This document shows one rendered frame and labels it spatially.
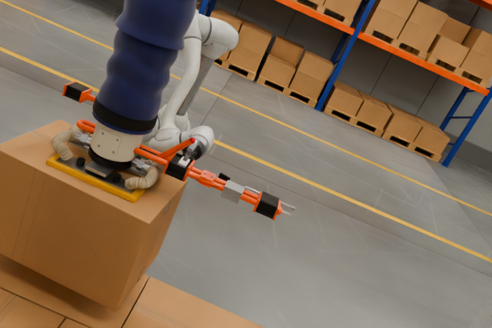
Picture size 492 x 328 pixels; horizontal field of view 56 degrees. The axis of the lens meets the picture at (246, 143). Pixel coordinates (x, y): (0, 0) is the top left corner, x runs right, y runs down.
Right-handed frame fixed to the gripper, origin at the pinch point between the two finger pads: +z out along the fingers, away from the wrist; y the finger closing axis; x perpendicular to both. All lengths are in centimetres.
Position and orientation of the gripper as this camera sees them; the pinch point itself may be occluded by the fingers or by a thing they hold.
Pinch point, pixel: (181, 167)
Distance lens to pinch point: 171.4
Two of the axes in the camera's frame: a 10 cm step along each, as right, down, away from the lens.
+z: -1.3, 3.2, -9.4
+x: -9.1, -4.1, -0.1
